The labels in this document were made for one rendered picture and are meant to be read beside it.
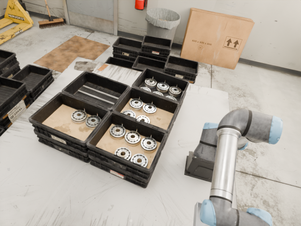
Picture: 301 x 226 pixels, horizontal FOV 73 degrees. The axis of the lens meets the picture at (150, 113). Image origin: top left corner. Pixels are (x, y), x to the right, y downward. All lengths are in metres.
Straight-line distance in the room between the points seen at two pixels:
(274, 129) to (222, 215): 0.39
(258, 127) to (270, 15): 3.32
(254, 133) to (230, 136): 0.11
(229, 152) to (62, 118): 1.09
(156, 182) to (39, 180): 0.70
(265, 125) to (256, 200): 1.59
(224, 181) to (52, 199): 0.95
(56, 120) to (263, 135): 1.21
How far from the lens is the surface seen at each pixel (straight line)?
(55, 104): 1.54
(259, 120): 0.92
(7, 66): 2.70
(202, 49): 3.93
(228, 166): 0.80
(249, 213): 0.81
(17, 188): 1.44
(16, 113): 2.28
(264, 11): 4.08
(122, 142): 1.33
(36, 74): 2.74
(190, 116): 1.76
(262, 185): 2.56
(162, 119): 1.49
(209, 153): 1.30
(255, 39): 4.23
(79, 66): 2.18
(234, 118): 0.89
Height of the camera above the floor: 1.91
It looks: 45 degrees down
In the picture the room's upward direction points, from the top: 10 degrees clockwise
